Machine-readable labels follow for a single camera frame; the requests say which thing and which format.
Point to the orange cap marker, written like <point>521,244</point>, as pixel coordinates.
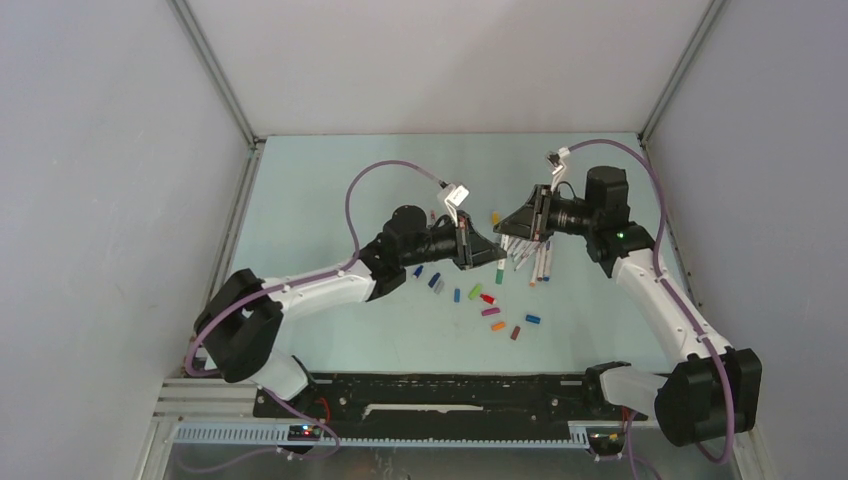
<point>535,264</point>

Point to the dark red cap marker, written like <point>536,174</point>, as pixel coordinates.
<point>540,266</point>

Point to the blue cap white marker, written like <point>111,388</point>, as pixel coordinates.
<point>546,265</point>

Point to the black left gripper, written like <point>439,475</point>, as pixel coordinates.
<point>472,249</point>

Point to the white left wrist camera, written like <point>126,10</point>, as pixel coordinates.
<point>451,197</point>

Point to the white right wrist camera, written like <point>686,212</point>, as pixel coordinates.
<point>558,164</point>

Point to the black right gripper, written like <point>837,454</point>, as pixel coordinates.
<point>532,219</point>

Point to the green cap white marker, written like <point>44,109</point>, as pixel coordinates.
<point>500,267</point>

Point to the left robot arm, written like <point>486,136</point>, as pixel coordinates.
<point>240,325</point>

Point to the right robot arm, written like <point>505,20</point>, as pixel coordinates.
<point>713,388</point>

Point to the grey cable duct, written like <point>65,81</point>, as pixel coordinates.
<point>285,435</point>

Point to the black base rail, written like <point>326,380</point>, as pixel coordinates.
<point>454,406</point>

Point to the dark blue pen cap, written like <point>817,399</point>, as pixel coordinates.
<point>434,280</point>

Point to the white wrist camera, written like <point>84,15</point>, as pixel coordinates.
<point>451,197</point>
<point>558,164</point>

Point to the purple cap marker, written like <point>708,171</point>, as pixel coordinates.
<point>522,259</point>

